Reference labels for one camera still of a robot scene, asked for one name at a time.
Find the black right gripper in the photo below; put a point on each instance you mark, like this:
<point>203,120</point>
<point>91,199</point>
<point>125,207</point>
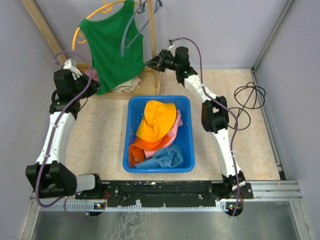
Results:
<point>157,62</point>

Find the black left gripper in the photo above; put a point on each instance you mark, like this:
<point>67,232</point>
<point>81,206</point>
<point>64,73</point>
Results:
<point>93,85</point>

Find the yellow bucket hat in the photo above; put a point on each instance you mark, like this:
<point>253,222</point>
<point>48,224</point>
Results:
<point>158,118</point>

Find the blue plastic bin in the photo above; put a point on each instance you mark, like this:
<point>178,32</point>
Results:
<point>184,137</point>

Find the wooden clothes rack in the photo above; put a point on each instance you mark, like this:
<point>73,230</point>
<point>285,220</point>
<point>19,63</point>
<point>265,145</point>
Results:
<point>58,21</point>

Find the black wire hat stand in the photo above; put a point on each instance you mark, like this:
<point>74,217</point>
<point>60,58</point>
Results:
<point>248,97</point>

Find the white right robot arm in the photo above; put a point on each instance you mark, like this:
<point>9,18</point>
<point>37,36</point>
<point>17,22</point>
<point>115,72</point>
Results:
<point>214,112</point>

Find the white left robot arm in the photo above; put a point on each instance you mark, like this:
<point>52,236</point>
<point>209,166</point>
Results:
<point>49,177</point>

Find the pink cloth on rack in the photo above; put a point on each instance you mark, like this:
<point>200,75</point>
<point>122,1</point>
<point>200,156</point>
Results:
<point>91,73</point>

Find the beige folded cloth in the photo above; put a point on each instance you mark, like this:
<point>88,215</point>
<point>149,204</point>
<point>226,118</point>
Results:
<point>128,86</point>

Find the green tank top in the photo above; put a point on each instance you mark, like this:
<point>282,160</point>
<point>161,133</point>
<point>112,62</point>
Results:
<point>116,47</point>

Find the pink bucket hat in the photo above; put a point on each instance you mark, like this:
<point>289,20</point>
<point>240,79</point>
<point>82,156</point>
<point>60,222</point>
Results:
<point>171,136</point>

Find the orange bucket hat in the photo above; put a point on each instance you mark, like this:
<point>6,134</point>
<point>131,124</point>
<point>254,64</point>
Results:
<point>136,151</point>

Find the light blue bucket hat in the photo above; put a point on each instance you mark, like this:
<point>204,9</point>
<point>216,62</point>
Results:
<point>167,157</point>

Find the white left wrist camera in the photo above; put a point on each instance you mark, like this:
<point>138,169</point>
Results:
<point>70,64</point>

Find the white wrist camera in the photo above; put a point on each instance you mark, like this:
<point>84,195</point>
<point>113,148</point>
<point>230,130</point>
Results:
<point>171,44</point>
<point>70,64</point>

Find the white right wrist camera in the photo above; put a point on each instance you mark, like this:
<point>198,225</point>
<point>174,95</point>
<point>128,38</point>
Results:
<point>171,44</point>

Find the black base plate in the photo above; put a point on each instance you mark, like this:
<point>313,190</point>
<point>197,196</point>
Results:
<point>128,195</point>

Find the aluminium frame rail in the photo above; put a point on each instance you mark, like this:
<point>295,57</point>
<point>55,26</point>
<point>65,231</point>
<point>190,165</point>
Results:
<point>263,191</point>

